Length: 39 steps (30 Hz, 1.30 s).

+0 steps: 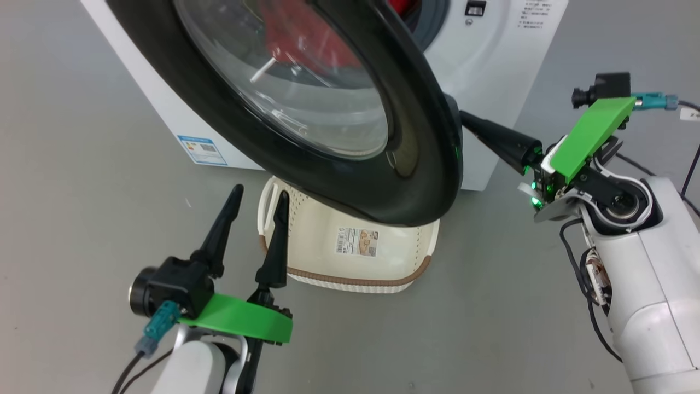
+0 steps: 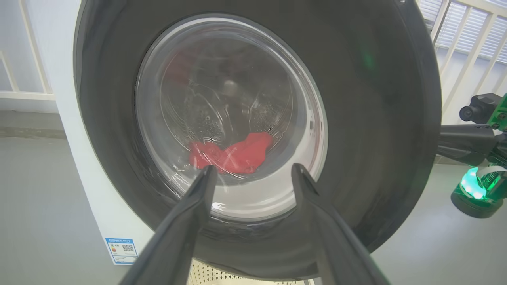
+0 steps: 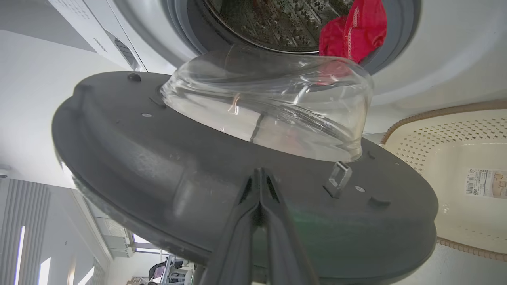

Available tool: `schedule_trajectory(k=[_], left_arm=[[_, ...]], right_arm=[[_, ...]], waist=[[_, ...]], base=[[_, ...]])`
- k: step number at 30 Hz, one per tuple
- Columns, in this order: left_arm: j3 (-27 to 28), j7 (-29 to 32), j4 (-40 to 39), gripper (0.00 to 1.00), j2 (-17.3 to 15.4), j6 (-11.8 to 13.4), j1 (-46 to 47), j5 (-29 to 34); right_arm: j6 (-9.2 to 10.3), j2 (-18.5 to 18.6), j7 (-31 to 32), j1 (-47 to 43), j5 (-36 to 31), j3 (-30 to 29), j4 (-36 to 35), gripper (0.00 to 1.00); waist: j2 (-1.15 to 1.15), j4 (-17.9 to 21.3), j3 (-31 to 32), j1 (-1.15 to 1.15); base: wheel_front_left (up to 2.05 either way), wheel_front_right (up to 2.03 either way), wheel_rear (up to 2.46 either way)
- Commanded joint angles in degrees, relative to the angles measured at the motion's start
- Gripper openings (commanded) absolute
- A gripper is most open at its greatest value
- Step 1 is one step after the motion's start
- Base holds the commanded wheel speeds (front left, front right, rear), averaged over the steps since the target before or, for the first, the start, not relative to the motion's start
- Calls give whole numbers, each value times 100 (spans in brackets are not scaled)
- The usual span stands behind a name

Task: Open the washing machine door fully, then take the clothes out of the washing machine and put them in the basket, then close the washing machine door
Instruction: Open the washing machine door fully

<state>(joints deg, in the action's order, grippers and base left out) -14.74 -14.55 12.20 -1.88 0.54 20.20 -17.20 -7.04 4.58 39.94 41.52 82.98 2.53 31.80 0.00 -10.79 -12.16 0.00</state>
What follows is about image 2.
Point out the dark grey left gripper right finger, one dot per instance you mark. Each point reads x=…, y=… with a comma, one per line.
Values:
x=336, y=253

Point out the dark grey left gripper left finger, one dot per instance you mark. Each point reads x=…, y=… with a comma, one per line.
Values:
x=178, y=245

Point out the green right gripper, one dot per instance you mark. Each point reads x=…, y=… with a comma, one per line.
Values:
x=501, y=118

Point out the dark round washing machine door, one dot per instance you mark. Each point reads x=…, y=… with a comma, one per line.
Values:
x=376, y=118

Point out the red white garment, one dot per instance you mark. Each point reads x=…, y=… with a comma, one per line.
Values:
x=237, y=156

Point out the beige perforated laundry basket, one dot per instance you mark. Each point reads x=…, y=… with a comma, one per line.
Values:
x=214, y=278

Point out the white washing machine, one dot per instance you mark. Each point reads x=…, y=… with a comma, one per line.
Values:
x=79, y=178

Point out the blue white energy label sticker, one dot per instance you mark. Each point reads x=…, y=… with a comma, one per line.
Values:
x=121, y=251

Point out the white metal railing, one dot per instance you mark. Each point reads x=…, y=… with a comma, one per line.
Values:
x=455, y=39
x=35, y=59

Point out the perforated steel drum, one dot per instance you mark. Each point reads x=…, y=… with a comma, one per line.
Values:
x=222, y=99

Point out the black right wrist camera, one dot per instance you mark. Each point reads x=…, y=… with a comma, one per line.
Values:
x=479, y=107

